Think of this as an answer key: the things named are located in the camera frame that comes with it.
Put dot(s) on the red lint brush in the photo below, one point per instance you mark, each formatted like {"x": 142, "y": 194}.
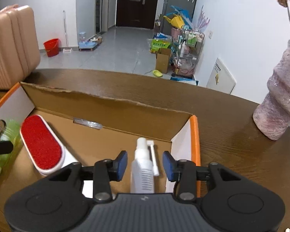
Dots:
{"x": 41, "y": 142}

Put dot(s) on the pink suitcase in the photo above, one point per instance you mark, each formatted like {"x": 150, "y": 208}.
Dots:
{"x": 12, "y": 48}

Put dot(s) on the clear plastic strip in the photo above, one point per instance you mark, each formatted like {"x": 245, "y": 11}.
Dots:
{"x": 88, "y": 123}

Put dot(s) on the cardboard box orange trim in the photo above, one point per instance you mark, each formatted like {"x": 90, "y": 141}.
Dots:
{"x": 87, "y": 106}

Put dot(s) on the blue plastic rack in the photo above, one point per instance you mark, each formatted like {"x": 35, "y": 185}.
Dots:
{"x": 183, "y": 13}

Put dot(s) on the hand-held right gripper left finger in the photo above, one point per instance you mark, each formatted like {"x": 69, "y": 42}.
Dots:
{"x": 122, "y": 165}

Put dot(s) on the green yellow bag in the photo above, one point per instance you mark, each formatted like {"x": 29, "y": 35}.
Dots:
{"x": 160, "y": 45}

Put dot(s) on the blue pet water dispenser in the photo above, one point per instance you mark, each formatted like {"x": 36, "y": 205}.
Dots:
{"x": 83, "y": 41}

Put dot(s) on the yellow watering can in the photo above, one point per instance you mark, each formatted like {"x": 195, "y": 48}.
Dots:
{"x": 175, "y": 20}

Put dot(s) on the white spray bottle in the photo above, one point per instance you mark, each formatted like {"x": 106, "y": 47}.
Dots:
{"x": 141, "y": 171}

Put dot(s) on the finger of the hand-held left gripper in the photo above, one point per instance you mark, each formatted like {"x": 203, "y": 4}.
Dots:
{"x": 1, "y": 147}

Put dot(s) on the white wall outlet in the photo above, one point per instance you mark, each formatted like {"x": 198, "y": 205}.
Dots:
{"x": 210, "y": 34}

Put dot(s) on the red bucket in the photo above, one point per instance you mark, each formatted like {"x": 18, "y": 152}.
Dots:
{"x": 50, "y": 48}

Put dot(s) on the white panel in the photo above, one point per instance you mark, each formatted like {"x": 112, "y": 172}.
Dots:
{"x": 220, "y": 76}

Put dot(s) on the pink textured vase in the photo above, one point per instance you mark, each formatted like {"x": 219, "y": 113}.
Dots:
{"x": 280, "y": 96}

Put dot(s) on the pink bin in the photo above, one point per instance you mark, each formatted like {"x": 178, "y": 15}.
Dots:
{"x": 176, "y": 32}

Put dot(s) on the green bottle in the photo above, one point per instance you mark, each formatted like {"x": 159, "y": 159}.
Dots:
{"x": 12, "y": 130}

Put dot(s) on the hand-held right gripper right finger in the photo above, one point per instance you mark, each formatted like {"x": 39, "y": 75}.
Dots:
{"x": 168, "y": 165}

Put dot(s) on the yellow dish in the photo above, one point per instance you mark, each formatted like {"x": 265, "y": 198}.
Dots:
{"x": 157, "y": 73}

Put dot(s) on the wooden brush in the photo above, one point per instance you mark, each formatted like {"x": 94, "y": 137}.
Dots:
{"x": 2, "y": 127}

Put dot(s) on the white mop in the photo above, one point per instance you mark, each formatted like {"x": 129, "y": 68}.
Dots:
{"x": 65, "y": 36}

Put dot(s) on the small brown cardboard box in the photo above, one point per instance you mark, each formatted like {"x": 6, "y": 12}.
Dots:
{"x": 162, "y": 61}

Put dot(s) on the dark wooden door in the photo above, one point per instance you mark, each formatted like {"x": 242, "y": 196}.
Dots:
{"x": 137, "y": 7}

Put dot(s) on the purple wall decoration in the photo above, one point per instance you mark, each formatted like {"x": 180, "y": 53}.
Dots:
{"x": 203, "y": 19}

